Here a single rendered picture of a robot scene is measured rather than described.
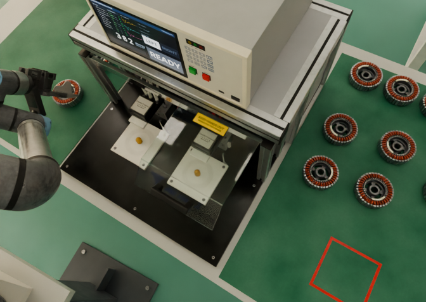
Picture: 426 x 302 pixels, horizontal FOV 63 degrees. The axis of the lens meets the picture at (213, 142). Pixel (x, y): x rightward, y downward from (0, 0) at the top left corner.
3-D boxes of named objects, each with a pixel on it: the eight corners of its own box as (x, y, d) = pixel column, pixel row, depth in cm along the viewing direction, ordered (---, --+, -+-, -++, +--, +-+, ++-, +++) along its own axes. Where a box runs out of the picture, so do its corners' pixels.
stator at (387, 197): (348, 177, 113) (352, 174, 110) (383, 172, 113) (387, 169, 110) (359, 211, 109) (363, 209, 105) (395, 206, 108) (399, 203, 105)
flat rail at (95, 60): (265, 150, 91) (266, 146, 89) (89, 61, 108) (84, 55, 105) (268, 146, 92) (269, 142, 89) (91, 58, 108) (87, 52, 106)
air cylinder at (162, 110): (167, 121, 125) (164, 113, 120) (151, 112, 127) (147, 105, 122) (175, 110, 126) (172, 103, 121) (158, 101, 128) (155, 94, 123)
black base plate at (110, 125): (215, 267, 106) (215, 266, 104) (62, 170, 123) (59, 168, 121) (284, 144, 120) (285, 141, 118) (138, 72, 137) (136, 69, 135)
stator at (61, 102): (75, 111, 132) (71, 106, 129) (51, 105, 134) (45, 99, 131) (88, 87, 136) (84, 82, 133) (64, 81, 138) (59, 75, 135)
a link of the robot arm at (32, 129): (80, 184, 77) (52, 109, 115) (28, 174, 71) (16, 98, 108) (61, 226, 80) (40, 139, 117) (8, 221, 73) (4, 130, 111)
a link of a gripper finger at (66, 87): (82, 84, 125) (56, 78, 118) (80, 99, 126) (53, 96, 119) (80, 82, 127) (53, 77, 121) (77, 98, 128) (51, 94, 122)
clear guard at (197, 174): (212, 230, 85) (210, 226, 79) (134, 184, 91) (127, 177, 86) (272, 126, 95) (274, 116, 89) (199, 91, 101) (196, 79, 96)
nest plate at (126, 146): (145, 170, 118) (144, 169, 117) (111, 150, 122) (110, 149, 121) (169, 135, 123) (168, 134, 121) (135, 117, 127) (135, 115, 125)
